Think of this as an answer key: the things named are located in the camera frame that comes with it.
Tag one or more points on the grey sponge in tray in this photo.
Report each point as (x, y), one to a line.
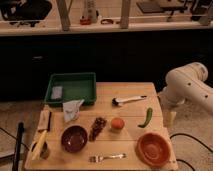
(57, 92)

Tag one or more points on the wooden block with knife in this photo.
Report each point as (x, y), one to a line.
(44, 120)

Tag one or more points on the dark purple bowl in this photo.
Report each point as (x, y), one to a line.
(74, 139)

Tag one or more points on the black office chair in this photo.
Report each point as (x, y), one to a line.
(30, 12)

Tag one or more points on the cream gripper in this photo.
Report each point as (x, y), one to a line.
(169, 117)

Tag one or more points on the red object on shelf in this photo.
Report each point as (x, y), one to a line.
(84, 21)

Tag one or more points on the orange tomato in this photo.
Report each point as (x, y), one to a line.
(117, 123)

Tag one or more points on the black pole at left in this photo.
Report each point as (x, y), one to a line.
(16, 157)

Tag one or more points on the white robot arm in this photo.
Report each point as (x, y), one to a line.
(185, 83)

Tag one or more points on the silver fork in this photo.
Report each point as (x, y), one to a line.
(98, 158)

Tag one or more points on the green chili pepper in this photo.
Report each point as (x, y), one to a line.
(149, 113)

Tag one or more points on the bunch of dark grapes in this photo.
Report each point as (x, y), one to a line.
(97, 127)

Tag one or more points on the orange bowl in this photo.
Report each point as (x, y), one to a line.
(153, 150)

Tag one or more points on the green plastic tray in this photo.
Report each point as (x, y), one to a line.
(76, 86)

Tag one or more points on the crumpled grey cloth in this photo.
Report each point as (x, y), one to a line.
(71, 109)

